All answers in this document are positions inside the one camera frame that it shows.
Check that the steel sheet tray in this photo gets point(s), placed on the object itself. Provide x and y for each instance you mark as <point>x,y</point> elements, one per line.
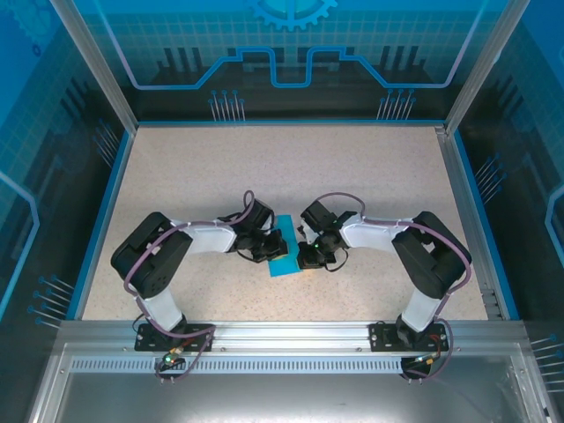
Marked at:
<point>282,396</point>

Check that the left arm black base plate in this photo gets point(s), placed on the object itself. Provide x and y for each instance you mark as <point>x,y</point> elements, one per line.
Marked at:
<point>145,339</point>

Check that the blue paper sheet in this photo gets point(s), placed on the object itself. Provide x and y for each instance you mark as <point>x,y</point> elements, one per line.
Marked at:
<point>284,268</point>

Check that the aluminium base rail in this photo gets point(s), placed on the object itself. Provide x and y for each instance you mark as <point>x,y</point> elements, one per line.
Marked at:
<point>291,335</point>

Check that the blue table edge strip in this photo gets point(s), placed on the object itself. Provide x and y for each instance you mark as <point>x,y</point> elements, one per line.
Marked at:
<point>484,220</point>
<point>101,229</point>
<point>286,123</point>

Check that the aluminium side rail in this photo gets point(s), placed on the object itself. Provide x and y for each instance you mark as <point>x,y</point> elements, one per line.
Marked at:
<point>468,220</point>

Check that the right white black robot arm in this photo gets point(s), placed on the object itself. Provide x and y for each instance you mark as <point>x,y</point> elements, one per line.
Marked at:
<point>432,264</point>

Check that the aluminium frame post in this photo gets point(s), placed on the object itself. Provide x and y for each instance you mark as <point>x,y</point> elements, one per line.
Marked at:
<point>480,66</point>
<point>101,70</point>

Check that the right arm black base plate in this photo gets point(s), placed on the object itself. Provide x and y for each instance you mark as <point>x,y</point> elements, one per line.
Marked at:
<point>383,337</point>

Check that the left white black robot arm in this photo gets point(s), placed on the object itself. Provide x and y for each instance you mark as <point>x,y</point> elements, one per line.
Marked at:
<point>150,260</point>

